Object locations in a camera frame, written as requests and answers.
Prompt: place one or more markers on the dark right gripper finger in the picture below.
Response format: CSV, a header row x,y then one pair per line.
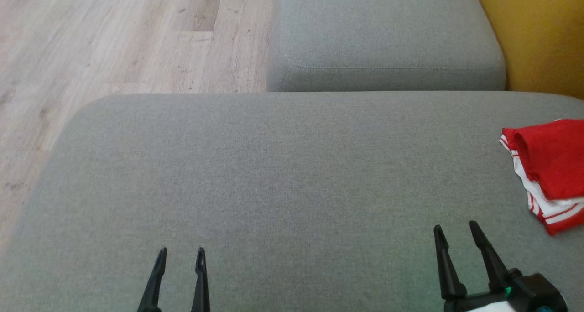
x,y
490,262
447,266

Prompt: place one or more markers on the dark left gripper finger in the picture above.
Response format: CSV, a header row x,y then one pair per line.
x,y
155,284
200,289

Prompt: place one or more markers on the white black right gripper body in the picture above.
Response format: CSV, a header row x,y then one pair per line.
x,y
474,303

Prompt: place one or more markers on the large grey sofa chaise cushion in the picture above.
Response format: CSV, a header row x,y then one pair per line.
x,y
273,175

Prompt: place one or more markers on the wide yellow sofa backrest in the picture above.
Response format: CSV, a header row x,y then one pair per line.
x,y
543,29

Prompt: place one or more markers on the grey sofa seat cushion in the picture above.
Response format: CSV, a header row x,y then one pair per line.
x,y
388,29

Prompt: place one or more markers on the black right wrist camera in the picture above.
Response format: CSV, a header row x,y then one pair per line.
x,y
538,291

